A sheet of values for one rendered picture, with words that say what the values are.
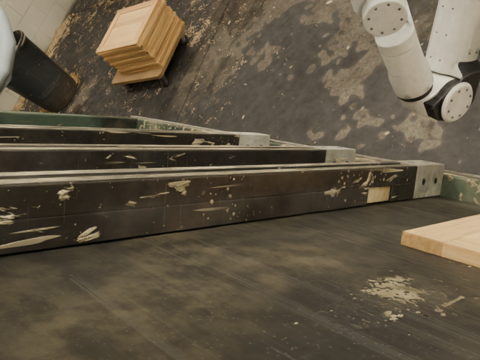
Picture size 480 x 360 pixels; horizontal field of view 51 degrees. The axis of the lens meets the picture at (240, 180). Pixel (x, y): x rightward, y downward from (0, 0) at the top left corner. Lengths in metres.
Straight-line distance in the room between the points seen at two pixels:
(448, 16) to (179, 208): 0.61
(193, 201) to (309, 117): 2.19
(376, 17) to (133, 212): 0.47
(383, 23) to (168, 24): 3.16
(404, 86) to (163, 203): 0.52
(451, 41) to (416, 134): 1.47
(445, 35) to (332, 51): 2.06
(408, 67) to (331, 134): 1.75
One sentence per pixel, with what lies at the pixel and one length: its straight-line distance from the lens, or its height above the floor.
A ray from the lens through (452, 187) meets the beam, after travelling 1.21.
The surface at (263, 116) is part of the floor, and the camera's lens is 3.01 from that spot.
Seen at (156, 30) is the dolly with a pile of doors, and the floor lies 0.31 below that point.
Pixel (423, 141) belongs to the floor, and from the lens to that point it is 2.42.
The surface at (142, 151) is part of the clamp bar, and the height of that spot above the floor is 1.46.
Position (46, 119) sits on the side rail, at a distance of 1.89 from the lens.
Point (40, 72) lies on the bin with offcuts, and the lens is 4.83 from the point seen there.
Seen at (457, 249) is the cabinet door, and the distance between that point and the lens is 0.68.
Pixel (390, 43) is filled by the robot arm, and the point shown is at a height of 1.32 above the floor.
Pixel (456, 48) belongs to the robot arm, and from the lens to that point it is 1.01.
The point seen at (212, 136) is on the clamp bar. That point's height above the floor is 1.11.
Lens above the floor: 1.92
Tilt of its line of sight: 43 degrees down
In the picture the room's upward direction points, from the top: 51 degrees counter-clockwise
